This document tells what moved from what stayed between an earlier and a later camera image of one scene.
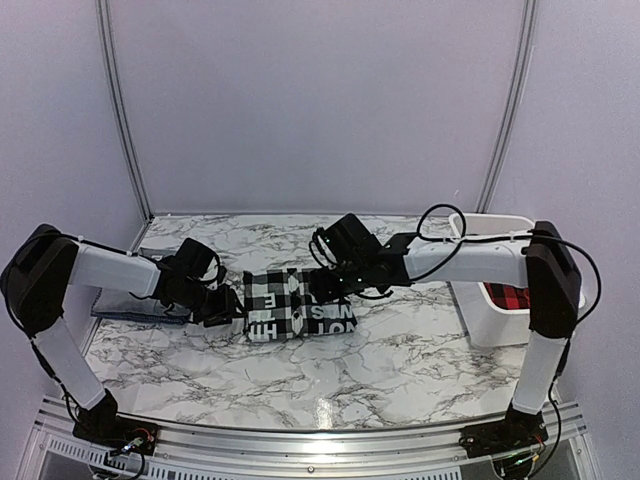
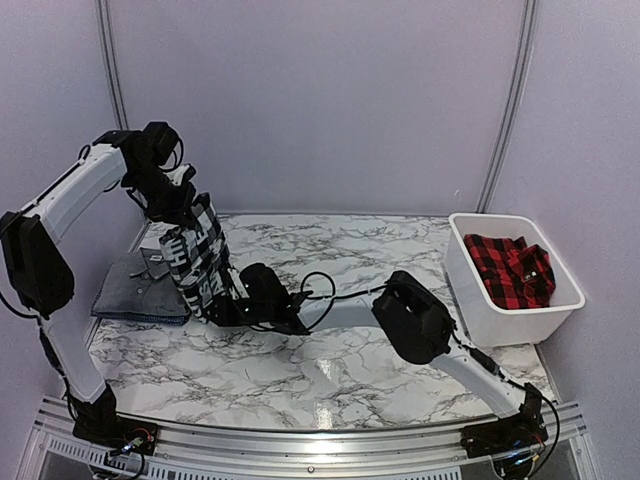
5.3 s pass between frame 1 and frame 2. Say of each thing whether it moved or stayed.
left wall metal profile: stayed
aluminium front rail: stayed
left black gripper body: moved
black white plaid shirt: moved
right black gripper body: moved
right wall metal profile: stayed
